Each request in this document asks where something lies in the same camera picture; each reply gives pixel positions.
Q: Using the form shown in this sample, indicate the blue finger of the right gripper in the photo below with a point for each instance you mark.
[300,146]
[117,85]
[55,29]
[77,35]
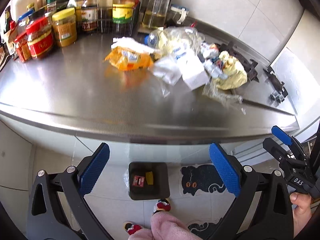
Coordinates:
[276,151]
[290,141]

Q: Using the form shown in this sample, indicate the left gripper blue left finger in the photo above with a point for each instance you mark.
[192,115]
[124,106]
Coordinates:
[46,218]

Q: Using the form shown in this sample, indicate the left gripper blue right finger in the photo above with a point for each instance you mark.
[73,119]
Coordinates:
[273,218]

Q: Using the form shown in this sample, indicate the clear printed plastic bag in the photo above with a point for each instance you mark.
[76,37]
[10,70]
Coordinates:
[229,101]

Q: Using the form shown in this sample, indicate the yellow paper wrapper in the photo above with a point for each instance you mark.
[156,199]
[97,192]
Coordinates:
[233,69]

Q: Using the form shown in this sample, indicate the red blue snack wrapper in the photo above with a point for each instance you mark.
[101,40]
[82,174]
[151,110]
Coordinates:
[212,64]

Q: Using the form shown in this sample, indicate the white plastic pouch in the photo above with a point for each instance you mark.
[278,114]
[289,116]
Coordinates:
[166,69]

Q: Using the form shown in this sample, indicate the orange snack wrapper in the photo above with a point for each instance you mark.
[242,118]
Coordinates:
[126,59]

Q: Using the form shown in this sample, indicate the white paper box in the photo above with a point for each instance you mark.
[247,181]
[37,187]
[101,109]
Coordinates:
[192,70]

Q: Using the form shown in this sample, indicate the dark square trash bin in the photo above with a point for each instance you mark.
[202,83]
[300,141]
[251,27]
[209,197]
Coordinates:
[156,185]

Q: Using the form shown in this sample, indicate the right hand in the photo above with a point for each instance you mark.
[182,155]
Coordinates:
[302,212]

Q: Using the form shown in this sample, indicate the black cat floor mat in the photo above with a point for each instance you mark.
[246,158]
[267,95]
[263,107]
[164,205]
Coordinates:
[203,178]

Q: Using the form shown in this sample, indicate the left patterned slipper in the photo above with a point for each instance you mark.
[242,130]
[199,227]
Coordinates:
[131,227]

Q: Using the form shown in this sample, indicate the patterned slipper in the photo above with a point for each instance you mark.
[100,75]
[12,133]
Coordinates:
[162,205]
[131,227]

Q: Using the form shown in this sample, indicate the black gas stove grate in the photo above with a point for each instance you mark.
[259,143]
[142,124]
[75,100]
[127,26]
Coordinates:
[249,65]

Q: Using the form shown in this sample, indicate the red carton in bin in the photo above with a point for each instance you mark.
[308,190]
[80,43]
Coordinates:
[138,181]

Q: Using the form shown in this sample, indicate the right patterned slipper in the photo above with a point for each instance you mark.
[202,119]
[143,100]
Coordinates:
[162,205]

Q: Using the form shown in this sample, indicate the small red lid jar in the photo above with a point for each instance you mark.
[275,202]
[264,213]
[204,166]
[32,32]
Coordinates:
[22,48]

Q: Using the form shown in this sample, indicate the small clip lid container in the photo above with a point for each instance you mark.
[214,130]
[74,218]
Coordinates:
[177,14]

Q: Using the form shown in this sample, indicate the red lid sauce jar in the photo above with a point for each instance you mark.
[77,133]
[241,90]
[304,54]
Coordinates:
[40,38]

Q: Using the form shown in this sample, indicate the yellow lid peanut jar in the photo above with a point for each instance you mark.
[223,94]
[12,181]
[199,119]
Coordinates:
[64,25]

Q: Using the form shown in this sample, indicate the clear glass oil dispenser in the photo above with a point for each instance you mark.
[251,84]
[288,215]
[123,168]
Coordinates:
[155,14]

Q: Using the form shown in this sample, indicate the dark soy sauce bottle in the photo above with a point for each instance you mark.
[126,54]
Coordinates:
[89,16]

